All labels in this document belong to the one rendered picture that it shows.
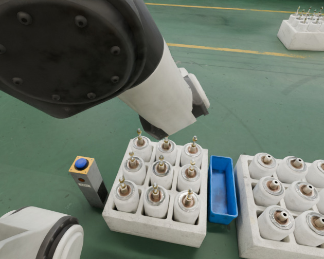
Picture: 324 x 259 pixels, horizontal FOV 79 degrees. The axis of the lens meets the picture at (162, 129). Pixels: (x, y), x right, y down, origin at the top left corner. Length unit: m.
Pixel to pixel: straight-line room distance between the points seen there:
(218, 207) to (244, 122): 0.66
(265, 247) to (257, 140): 0.70
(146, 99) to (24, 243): 0.37
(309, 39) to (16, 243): 2.72
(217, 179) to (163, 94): 0.91
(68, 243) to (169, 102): 0.41
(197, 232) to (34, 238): 0.51
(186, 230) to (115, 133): 0.77
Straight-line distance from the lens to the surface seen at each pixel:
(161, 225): 0.79
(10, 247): 0.47
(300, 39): 2.69
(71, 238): 0.56
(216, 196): 1.07
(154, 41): 0.21
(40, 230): 0.52
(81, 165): 0.79
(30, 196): 1.23
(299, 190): 0.92
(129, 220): 0.82
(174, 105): 0.27
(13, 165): 1.40
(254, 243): 0.84
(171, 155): 0.87
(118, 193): 0.77
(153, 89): 0.23
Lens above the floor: 0.94
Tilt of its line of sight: 46 degrees down
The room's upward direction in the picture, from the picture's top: straight up
